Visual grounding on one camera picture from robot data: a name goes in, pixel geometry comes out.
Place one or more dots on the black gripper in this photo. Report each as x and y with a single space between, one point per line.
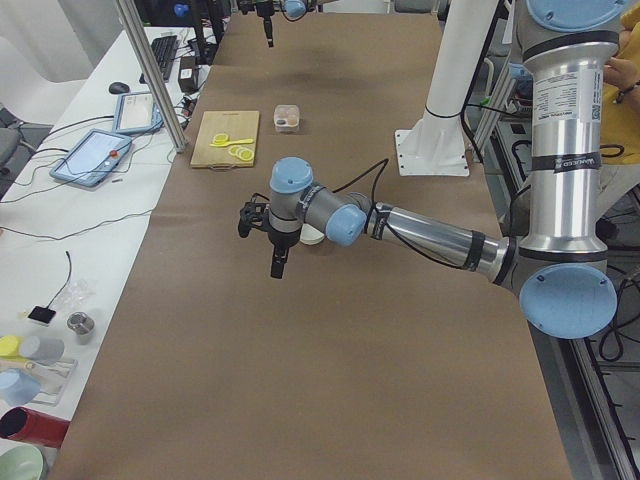
280 241
265 20

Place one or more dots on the clear plastic egg box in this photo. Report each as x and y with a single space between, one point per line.
286 118

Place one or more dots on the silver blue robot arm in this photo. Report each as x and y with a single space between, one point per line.
292 10
549 255

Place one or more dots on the white bowl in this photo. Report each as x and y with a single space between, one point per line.
310 235

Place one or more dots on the black power adapter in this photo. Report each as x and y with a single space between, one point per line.
188 74

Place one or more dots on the wooden cutting board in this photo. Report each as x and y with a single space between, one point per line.
238 125

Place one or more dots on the toy lemon slice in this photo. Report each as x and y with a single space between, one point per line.
235 150
220 139
245 154

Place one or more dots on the black keyboard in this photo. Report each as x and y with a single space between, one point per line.
164 49

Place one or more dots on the far teach pendant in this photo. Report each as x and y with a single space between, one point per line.
136 113

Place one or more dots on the teach pendant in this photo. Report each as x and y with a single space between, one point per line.
136 113
92 159

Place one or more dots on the black computer mouse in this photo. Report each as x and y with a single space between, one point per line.
117 88

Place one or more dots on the crumpled clear plastic bag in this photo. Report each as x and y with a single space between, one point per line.
74 295

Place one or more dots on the small steel cup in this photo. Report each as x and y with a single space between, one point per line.
83 327

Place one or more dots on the near teach pendant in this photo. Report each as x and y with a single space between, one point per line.
92 159

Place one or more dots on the black square pad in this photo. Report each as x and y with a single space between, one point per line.
42 315

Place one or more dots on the grey cup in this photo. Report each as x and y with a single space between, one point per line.
42 350

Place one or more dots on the yellow cup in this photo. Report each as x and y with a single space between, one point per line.
10 346

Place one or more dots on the blue cup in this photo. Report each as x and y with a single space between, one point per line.
18 387

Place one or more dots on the red bottle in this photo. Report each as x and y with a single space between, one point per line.
31 426

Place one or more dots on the green bowl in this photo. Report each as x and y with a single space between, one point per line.
23 462

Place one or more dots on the person in yellow shirt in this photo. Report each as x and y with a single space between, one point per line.
620 115

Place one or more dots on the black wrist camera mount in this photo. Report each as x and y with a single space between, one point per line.
254 215

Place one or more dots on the aluminium frame post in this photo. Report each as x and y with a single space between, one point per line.
135 31

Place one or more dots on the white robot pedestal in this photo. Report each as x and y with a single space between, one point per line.
435 145

